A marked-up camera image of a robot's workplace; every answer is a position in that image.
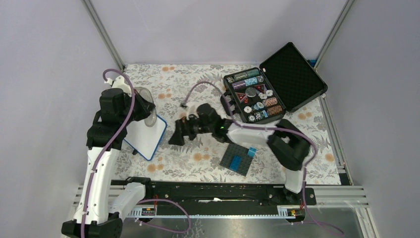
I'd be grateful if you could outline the dark grey lego baseplate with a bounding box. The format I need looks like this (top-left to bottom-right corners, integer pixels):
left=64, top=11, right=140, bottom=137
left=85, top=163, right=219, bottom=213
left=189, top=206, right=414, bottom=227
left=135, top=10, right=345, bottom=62
left=219, top=143, right=257, bottom=177

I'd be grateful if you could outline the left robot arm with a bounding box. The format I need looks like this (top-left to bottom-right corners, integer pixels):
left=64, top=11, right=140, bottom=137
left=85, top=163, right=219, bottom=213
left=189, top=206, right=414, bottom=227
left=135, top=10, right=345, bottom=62
left=61, top=88, right=157, bottom=238

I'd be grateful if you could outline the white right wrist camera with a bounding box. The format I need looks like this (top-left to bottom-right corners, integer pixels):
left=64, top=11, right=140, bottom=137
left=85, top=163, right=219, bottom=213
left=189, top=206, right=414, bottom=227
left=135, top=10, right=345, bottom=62
left=180, top=102, right=198, bottom=120

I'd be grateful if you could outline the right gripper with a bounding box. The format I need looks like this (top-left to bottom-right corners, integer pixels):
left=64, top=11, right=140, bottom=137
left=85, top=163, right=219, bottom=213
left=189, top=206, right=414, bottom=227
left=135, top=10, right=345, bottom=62
left=168, top=112, right=214, bottom=146

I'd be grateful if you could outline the light blue lego brick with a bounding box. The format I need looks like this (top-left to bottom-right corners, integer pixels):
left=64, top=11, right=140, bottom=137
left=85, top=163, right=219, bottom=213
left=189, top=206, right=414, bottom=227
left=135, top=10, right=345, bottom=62
left=247, top=147, right=257, bottom=158

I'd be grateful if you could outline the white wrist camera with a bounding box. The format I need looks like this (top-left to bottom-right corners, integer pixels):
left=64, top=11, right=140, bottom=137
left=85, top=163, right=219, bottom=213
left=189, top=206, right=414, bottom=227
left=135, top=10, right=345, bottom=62
left=180, top=102, right=198, bottom=120
left=105, top=76, right=132, bottom=97

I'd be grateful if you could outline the blue framed whiteboard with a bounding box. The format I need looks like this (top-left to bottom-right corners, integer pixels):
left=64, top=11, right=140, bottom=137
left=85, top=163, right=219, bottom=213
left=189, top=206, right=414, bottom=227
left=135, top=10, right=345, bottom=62
left=124, top=115, right=167, bottom=161

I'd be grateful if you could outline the black poker chip case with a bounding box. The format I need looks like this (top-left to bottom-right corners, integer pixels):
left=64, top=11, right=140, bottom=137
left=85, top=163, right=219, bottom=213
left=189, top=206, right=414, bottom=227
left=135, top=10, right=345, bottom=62
left=220, top=42, right=328, bottom=124

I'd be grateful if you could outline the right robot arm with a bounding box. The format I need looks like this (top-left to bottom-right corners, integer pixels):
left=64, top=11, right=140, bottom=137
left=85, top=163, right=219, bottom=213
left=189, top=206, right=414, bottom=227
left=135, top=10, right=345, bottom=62
left=168, top=104, right=313, bottom=204

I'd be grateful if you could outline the dark blue lego brick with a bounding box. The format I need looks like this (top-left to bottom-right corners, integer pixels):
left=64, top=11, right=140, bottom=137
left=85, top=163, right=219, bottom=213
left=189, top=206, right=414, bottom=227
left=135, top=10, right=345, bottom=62
left=229, top=155, right=242, bottom=172

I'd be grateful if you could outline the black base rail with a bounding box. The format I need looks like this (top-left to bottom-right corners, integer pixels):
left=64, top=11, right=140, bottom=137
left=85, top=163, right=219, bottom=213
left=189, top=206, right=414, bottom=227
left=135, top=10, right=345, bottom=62
left=109, top=178, right=317, bottom=218

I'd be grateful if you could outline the floral table mat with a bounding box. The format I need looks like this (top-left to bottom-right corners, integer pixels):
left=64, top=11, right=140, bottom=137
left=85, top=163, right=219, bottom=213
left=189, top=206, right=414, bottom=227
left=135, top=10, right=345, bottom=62
left=113, top=63, right=342, bottom=185

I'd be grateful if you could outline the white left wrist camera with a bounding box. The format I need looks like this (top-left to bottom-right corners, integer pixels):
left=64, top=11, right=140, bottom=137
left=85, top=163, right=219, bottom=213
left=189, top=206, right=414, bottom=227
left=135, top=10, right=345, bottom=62
left=105, top=76, right=132, bottom=97

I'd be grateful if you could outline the grey mesh sponge eraser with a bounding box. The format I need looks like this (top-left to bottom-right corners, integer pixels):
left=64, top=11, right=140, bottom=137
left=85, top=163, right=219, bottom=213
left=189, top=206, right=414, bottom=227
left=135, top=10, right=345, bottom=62
left=135, top=87, right=157, bottom=127

